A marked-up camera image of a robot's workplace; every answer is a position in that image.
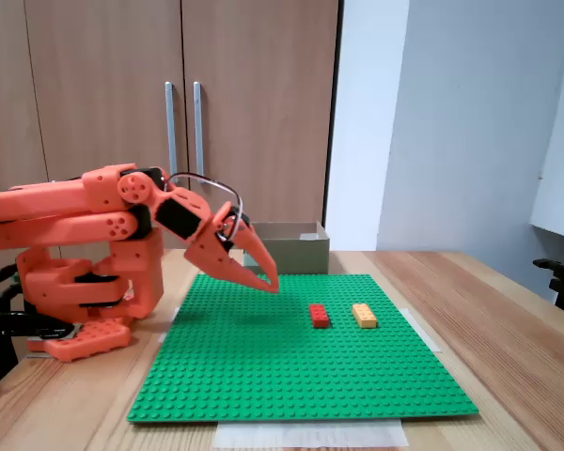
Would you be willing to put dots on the black table clamp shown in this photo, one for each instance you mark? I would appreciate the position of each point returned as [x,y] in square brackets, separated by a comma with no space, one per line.
[9,324]

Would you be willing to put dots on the yellow lego block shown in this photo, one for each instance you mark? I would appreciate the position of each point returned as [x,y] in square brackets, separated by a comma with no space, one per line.
[365,315]

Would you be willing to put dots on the translucent masking tape strip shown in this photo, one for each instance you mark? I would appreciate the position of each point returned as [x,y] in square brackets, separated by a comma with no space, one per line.
[310,434]
[169,324]
[425,331]

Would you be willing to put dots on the red lego block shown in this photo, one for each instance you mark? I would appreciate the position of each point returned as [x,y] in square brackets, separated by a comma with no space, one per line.
[320,316]

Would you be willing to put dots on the open cardboard box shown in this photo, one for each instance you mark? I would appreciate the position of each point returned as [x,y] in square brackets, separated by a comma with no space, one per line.
[301,253]

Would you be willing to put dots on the green lego baseplate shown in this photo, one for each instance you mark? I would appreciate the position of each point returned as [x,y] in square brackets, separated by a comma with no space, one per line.
[301,366]

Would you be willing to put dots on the wooden cabinet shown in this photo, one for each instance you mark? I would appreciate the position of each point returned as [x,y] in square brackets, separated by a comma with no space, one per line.
[98,84]

